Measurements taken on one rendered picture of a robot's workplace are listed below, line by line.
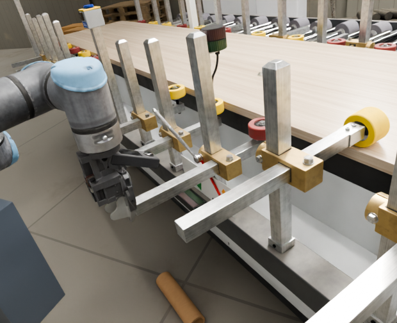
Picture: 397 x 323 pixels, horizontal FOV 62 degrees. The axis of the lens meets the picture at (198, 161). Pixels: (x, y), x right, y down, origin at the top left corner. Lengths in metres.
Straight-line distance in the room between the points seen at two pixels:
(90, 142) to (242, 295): 1.16
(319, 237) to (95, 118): 0.67
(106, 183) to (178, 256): 1.17
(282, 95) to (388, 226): 0.27
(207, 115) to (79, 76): 0.35
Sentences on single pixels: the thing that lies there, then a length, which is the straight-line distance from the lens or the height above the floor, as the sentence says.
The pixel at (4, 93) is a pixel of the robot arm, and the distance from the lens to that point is 0.69.
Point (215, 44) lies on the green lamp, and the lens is 0.80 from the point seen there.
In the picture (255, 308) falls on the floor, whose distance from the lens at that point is 1.59.
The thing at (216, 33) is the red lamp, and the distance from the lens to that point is 0.80.
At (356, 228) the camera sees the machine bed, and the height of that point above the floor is 0.67.
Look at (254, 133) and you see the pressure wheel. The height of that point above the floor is 0.89.
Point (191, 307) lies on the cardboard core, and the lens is 1.53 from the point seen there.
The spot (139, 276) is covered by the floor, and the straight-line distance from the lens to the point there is 1.80.
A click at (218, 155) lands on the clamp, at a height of 0.87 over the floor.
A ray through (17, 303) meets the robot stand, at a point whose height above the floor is 0.19.
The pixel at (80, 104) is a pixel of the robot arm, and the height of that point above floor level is 1.13.
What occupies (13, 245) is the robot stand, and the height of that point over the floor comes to 0.43.
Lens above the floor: 1.32
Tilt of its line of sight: 31 degrees down
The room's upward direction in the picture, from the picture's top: 10 degrees counter-clockwise
